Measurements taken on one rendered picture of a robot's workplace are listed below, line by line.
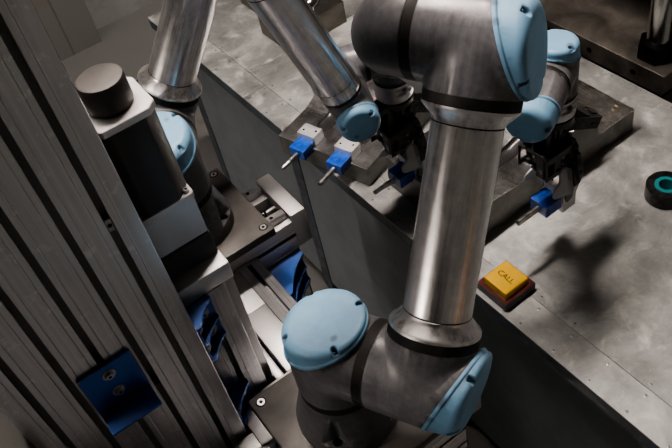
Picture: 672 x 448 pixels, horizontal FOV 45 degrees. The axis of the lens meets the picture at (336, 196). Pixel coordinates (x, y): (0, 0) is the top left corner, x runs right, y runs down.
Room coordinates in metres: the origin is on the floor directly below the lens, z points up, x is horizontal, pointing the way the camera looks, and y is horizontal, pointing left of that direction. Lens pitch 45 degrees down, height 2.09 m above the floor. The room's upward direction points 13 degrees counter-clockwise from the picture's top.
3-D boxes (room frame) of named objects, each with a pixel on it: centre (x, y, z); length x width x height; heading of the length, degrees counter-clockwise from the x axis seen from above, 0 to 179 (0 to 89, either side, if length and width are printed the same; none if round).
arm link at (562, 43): (1.02, -0.40, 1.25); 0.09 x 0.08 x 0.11; 144
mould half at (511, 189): (1.28, -0.41, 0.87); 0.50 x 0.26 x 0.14; 117
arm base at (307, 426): (0.62, 0.05, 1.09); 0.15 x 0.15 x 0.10
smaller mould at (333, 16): (1.99, -0.02, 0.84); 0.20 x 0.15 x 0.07; 117
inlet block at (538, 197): (1.01, -0.38, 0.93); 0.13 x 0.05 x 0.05; 117
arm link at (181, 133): (1.07, 0.27, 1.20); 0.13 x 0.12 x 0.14; 4
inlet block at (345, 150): (1.33, -0.02, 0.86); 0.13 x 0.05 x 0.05; 134
